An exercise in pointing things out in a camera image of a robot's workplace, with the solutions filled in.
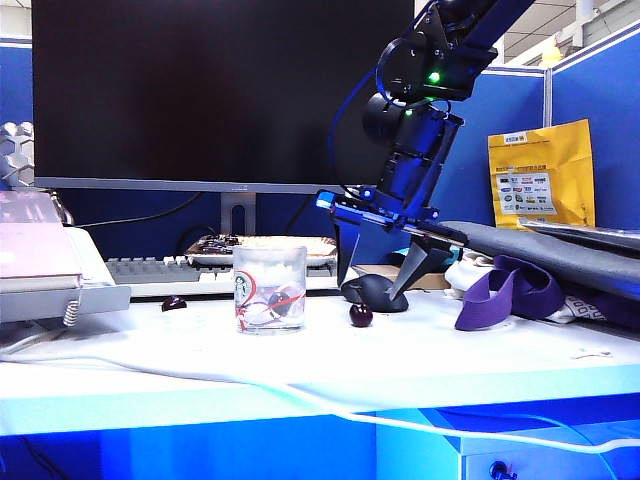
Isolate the black computer mouse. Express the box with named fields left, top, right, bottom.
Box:
left=340, top=273, right=409, bottom=314

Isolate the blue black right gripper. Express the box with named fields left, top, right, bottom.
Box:
left=315, top=110, right=465, bottom=301

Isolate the purple elastic band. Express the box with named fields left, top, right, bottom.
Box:
left=454, top=254, right=565, bottom=332

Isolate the printed clear glass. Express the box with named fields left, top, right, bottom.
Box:
left=232, top=244, right=308, bottom=336

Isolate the yellow printed bag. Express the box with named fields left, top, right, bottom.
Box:
left=487, top=118, right=597, bottom=231

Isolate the silver laptop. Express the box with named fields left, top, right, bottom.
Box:
left=518, top=216, right=640, bottom=253

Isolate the drawer lock with key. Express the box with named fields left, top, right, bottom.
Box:
left=489, top=458, right=519, bottom=480

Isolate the brown patterned plate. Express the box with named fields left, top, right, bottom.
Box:
left=184, top=234, right=339, bottom=267

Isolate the grey laptop sleeve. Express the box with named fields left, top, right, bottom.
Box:
left=437, top=220, right=640, bottom=303

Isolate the white and grey desk phone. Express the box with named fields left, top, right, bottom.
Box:
left=0, top=225, right=133, bottom=325

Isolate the white and grey keyboard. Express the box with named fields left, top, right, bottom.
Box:
left=104, top=254, right=346, bottom=298

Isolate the black computer monitor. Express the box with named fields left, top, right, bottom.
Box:
left=30, top=0, right=416, bottom=195

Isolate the white cable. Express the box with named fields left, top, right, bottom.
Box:
left=0, top=352, right=640, bottom=454

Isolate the patterned white cloth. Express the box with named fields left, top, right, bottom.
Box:
left=546, top=293, right=605, bottom=325

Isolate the white drawer cabinet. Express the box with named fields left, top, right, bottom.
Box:
left=374, top=406, right=640, bottom=480

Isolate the grey monitor stand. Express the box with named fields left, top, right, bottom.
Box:
left=220, top=192, right=258, bottom=236

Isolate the white hexagon ornament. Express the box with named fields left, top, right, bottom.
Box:
left=0, top=121, right=36, bottom=190

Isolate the blue robot arm cable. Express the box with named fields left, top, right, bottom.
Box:
left=326, top=35, right=404, bottom=197

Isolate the narrow blue partition panel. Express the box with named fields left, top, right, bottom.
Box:
left=545, top=19, right=640, bottom=231

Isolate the black monitor cable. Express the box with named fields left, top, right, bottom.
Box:
left=77, top=192, right=204, bottom=229

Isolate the brown cardboard box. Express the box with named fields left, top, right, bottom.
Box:
left=355, top=263, right=451, bottom=291

